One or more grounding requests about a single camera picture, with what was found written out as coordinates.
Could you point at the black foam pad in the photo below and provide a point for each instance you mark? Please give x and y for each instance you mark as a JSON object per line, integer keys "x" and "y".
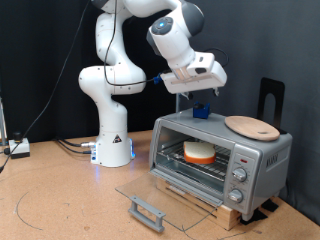
{"x": 270, "y": 205}
{"x": 255, "y": 216}

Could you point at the black metal bookend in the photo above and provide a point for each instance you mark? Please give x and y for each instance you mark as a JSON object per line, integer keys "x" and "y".
{"x": 278, "y": 86}

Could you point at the grey emergency stop box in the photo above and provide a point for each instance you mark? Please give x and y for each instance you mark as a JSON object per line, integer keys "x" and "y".
{"x": 20, "y": 146}

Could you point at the toy bread slice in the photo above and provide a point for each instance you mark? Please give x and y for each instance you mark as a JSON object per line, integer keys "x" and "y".
{"x": 200, "y": 151}

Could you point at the aluminium vertical pole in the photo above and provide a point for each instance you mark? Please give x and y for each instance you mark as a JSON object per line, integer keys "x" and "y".
{"x": 177, "y": 103}

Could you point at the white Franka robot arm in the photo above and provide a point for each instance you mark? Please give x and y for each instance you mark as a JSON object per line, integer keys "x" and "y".
{"x": 113, "y": 146}

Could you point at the wooden pallet base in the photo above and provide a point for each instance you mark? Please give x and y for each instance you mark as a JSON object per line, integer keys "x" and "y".
{"x": 230, "y": 216}

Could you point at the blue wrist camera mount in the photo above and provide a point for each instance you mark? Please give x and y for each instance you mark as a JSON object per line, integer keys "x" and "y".
{"x": 157, "y": 79}

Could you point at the metal oven rack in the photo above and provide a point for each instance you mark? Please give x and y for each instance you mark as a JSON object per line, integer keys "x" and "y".
{"x": 213, "y": 170}

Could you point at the metal stand post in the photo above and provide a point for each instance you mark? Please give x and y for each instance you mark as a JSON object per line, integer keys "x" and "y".
{"x": 2, "y": 123}

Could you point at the silver toaster oven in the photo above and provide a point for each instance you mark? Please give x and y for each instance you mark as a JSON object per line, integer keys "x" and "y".
{"x": 273, "y": 166}

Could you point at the round wooden cutting board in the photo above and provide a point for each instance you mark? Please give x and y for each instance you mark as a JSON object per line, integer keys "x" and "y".
{"x": 253, "y": 128}

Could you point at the silver oven knob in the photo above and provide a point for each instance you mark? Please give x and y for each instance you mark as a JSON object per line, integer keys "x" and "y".
{"x": 235, "y": 195}
{"x": 240, "y": 174}

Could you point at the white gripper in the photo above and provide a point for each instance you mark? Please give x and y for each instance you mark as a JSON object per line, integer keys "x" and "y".
{"x": 200, "y": 78}

